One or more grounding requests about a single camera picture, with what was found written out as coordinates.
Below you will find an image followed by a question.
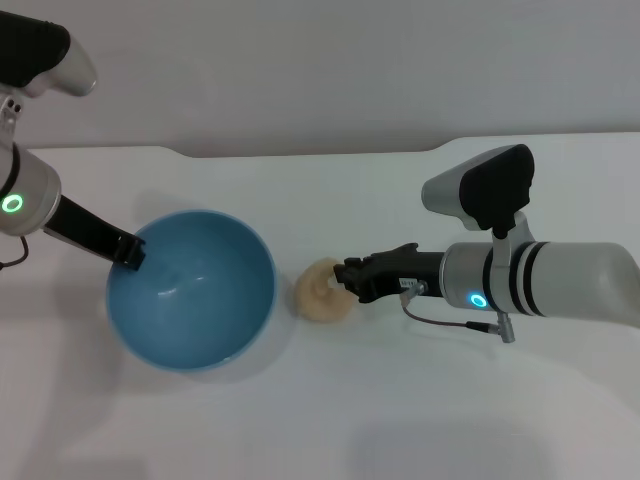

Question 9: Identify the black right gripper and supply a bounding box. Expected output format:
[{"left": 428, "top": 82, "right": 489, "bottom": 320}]
[{"left": 333, "top": 243, "right": 445, "bottom": 304}]

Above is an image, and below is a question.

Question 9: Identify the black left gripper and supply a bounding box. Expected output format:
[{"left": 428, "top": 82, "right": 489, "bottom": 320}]
[{"left": 43, "top": 194, "right": 147, "bottom": 272}]

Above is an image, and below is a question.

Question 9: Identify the round beige egg yolk pastry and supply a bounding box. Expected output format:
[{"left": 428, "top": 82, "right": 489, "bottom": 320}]
[{"left": 292, "top": 255, "right": 357, "bottom": 326}]

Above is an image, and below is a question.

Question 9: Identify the blue ceramic bowl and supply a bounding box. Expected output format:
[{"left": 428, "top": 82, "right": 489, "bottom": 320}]
[{"left": 104, "top": 209, "right": 278, "bottom": 374}]

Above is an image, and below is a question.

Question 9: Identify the right arm cable with connector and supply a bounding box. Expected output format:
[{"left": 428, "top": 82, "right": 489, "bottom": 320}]
[{"left": 399, "top": 279, "right": 517, "bottom": 346}]

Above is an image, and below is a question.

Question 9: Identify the arm cable with connector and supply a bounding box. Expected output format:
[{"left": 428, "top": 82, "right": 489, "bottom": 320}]
[
  {"left": 0, "top": 234, "right": 29, "bottom": 269},
  {"left": 399, "top": 279, "right": 517, "bottom": 346}
]

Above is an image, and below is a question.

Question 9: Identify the left arm cable with connector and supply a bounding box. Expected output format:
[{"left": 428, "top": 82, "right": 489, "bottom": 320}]
[{"left": 0, "top": 234, "right": 29, "bottom": 269}]

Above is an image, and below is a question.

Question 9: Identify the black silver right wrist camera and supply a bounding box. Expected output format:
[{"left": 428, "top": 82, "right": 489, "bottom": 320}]
[{"left": 421, "top": 143, "right": 537, "bottom": 261}]

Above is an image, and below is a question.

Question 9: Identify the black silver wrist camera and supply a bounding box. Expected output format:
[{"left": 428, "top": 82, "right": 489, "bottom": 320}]
[
  {"left": 0, "top": 9, "right": 99, "bottom": 99},
  {"left": 421, "top": 143, "right": 537, "bottom": 261}
]

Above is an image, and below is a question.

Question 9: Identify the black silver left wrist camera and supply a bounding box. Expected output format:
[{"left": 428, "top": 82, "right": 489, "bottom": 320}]
[{"left": 0, "top": 9, "right": 99, "bottom": 99}]

